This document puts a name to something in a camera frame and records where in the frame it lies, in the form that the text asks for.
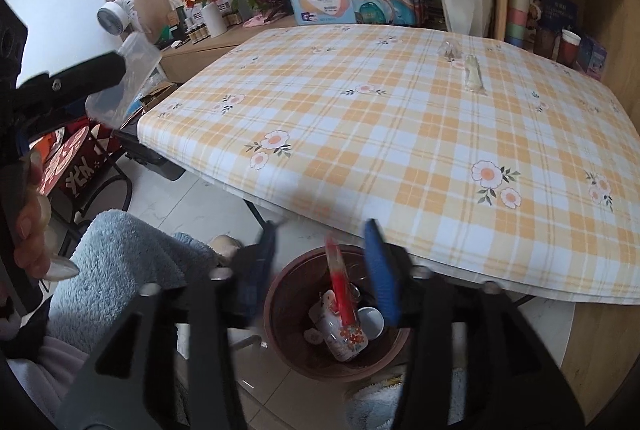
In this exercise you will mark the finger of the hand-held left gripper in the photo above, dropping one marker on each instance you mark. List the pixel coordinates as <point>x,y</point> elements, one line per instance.
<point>45,122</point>
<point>75,80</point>

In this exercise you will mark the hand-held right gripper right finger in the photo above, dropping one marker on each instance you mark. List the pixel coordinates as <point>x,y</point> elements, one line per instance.
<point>382,270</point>

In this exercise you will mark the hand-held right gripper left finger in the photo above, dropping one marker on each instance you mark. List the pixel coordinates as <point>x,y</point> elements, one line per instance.
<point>262,260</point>

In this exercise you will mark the white plastic cup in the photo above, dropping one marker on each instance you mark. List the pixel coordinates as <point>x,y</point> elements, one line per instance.
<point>371,322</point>

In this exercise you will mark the clear blue plastic bag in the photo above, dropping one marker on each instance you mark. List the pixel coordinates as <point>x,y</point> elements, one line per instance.
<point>130,70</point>

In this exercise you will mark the maroon plastic bin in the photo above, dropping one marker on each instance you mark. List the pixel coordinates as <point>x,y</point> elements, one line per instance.
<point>295,310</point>

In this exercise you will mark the floral paper cup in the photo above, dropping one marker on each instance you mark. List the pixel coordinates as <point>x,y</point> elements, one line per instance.
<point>345,340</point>

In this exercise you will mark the person's left hand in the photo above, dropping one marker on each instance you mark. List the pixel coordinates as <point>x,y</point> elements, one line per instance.
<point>32,220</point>

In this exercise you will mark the person's beige slipper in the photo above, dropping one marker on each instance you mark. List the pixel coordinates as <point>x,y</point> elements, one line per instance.
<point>227,246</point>

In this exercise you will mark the black table leg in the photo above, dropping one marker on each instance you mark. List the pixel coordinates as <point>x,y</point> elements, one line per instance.
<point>260,212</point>

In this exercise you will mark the white desk fan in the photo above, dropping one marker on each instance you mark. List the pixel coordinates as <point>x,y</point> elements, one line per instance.
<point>112,17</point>

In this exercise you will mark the red printed cloth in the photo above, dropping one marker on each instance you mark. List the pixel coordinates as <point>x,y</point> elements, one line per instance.
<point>87,182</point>

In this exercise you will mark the open cardboard box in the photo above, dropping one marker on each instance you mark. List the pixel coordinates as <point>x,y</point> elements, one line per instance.
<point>157,97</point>

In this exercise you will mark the black case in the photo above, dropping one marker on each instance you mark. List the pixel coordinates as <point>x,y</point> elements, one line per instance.
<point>160,165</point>

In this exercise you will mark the wooden sideboard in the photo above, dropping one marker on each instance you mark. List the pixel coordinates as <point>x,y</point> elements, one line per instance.
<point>200,60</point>

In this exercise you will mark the row of small brown bottles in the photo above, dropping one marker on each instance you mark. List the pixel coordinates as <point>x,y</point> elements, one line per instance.
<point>197,34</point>

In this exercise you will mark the white fluffy mat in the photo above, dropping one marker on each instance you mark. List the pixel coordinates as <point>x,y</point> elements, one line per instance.
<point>375,402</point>

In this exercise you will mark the person's fluffy blue leg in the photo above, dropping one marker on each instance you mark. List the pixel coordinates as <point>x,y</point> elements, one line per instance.
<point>125,260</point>

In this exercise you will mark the white ribbed vase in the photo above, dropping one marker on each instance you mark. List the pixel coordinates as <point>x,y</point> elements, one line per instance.
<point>214,20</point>

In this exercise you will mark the pink cloth bow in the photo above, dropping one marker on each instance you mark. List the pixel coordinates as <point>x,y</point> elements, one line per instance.
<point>257,21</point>

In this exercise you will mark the clear plastic wrapper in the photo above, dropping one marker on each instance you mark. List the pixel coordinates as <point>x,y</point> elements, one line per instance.
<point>473,75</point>

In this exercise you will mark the crumpled clear wrapper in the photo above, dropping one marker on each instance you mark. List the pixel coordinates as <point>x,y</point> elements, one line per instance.
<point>448,50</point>

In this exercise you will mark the pink teal storage box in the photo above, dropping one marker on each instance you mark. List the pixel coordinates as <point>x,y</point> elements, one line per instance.
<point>385,7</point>

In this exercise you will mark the white faceted flower pot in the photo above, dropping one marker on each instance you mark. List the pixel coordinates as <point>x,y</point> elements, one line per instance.
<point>465,7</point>

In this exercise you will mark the stack of pastel cups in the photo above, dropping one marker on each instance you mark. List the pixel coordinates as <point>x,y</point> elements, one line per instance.
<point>517,20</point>

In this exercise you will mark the red white paper cup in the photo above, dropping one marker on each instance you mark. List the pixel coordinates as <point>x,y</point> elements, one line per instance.
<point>569,50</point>

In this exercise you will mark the small blue carton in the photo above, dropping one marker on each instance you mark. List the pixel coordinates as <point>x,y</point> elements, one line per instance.
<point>595,57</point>

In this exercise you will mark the dark blue shelf box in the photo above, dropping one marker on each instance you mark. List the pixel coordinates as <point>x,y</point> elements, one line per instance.
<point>557,12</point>

